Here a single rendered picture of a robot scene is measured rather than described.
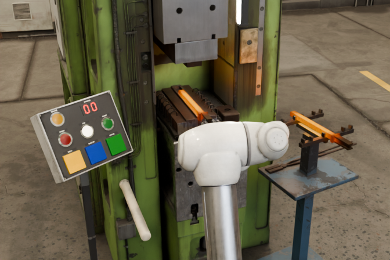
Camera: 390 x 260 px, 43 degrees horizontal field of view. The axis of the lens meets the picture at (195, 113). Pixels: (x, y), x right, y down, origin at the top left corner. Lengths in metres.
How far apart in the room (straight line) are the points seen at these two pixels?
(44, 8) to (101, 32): 5.34
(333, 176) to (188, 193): 0.72
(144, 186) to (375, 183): 1.90
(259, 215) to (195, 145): 1.66
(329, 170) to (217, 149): 1.29
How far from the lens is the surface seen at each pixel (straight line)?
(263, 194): 2.92
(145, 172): 2.56
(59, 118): 2.01
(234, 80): 2.51
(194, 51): 2.21
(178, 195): 2.44
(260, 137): 1.40
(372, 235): 3.36
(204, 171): 1.39
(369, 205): 3.62
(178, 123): 2.32
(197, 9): 2.17
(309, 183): 2.48
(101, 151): 2.06
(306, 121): 2.46
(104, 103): 2.11
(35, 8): 7.57
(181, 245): 2.64
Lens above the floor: 1.99
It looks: 25 degrees down
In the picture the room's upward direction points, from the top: 1 degrees counter-clockwise
